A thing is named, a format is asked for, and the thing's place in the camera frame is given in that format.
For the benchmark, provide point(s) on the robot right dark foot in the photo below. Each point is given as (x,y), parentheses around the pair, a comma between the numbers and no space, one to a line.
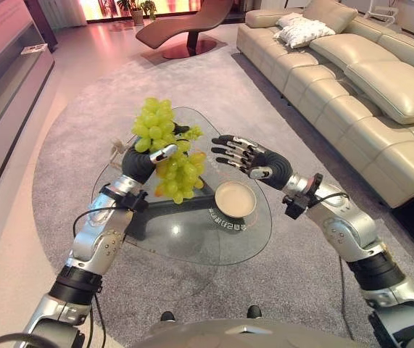
(254,311)

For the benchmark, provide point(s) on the grey area rug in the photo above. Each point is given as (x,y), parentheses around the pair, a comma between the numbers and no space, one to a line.
(301,275)

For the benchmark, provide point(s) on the robot left silver arm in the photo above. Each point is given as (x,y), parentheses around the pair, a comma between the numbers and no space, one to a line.
(83,246)

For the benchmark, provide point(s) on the grey tv cabinet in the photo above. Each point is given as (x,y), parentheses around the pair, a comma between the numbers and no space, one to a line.
(3,90)

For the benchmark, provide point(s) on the robot dark foot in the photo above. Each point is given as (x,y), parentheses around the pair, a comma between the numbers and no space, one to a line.
(254,311)
(167,317)

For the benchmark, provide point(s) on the white patterned cushion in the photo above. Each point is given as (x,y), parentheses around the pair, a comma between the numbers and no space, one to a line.
(302,30)

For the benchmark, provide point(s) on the robot left dark foot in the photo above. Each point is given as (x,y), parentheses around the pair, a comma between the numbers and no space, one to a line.
(167,317)

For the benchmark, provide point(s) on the round beige plate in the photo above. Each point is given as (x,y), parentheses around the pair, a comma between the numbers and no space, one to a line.
(235,201)

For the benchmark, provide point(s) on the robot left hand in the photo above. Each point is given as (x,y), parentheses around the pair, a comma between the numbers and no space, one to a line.
(136,164)

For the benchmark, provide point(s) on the robot right silver arm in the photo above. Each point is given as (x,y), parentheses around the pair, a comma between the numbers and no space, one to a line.
(359,239)

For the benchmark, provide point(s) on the robot silver torso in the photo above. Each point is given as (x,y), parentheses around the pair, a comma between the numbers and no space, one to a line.
(243,335)

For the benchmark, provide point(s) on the brown lounge chair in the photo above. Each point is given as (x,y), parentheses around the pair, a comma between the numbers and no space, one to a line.
(185,25)

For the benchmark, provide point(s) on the green grape bunch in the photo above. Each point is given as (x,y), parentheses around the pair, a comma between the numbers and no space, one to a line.
(172,159)

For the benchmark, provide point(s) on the potted green plant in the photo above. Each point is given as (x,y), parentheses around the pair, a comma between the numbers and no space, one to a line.
(139,9)

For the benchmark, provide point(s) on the beige leather sofa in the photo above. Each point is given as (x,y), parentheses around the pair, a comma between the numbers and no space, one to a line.
(355,108)

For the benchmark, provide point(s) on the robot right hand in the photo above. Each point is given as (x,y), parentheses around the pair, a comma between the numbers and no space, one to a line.
(264,163)

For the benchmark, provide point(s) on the flat box on cabinet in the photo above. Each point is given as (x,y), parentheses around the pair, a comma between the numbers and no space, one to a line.
(34,48)

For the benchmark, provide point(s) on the glass coffee table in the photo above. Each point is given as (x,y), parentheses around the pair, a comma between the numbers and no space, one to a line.
(192,232)

